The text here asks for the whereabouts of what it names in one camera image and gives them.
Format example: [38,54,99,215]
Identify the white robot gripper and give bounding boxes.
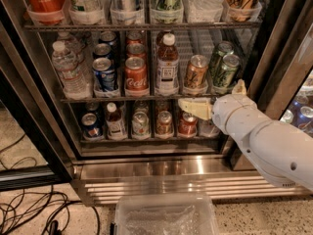
[178,79,257,134]

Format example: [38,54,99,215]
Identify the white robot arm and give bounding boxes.
[178,80,313,190]

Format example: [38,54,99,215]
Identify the front green can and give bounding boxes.
[213,54,240,88]

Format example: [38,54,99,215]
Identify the red can bottom shelf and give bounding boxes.
[178,112,198,135]

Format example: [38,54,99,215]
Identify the rear green can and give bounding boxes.
[208,41,234,77]

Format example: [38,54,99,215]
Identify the glass fridge door right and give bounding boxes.
[243,0,313,119]

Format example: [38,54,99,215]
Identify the brown can bottom shelf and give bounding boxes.
[156,111,172,135]

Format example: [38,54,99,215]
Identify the green white can bottom shelf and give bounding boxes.
[132,112,150,138]

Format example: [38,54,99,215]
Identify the blue can behind glass door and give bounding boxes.
[295,106,313,132]

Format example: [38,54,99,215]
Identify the front red Coca-Cola can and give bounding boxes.
[124,57,148,91]

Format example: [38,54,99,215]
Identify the red coca-cola can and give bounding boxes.
[126,43,147,60]
[126,31,143,44]
[124,57,148,91]

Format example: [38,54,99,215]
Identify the rear red Coca-Cola can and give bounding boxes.
[126,31,143,44]

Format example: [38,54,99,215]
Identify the tea bottle bottom shelf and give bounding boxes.
[106,102,126,140]

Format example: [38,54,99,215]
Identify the front blue Pepsi can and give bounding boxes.
[93,58,118,92]

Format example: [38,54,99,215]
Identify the rear blue Pepsi can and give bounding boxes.
[99,31,118,49]

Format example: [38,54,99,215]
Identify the stainless steel fridge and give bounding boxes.
[0,0,313,208]

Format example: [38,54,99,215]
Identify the blue Pepsi can bottom shelf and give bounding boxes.
[81,113,103,138]

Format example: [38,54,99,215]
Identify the tea bottle white cap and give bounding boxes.
[156,33,179,91]

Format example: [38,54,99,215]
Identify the rear tea bottle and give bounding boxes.
[156,30,173,47]

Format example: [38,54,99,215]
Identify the clear plastic bin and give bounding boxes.
[111,193,219,235]

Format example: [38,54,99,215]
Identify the rear clear water bottle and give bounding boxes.
[58,31,92,83]

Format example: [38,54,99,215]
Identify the clear water bottle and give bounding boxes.
[58,31,92,83]
[52,41,87,94]

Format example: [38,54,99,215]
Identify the front clear water bottle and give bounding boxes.
[52,41,87,94]

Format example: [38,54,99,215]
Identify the black cables on floor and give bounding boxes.
[0,132,101,235]

